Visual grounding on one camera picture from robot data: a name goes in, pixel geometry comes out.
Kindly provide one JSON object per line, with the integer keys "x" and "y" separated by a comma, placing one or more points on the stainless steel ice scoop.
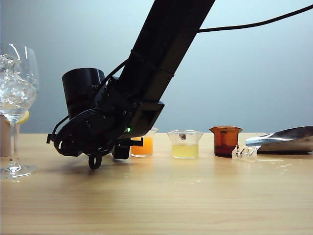
{"x": 288, "y": 144}

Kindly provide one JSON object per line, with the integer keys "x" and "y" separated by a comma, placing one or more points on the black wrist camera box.
{"x": 121, "y": 151}

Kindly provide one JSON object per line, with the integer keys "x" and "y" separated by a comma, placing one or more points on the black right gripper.
{"x": 80, "y": 137}

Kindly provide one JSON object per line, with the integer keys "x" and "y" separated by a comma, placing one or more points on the clear ice cube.
{"x": 244, "y": 154}

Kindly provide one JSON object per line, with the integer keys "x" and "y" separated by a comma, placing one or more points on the beige wooden block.
{"x": 3, "y": 137}

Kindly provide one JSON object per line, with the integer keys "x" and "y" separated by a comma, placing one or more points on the amber measuring cup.
{"x": 223, "y": 144}

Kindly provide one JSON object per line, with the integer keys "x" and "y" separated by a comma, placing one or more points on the clear cup with orange juice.
{"x": 145, "y": 147}

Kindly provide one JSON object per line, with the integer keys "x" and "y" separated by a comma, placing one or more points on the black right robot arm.
{"x": 159, "y": 61}

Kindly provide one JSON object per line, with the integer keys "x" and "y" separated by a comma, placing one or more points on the large clear wine glass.
{"x": 17, "y": 98}

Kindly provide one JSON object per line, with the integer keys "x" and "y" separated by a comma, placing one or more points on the clear cup with yellow liquid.
{"x": 184, "y": 150}

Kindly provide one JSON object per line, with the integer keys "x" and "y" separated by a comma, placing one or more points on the yellow lemon slice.
{"x": 25, "y": 117}

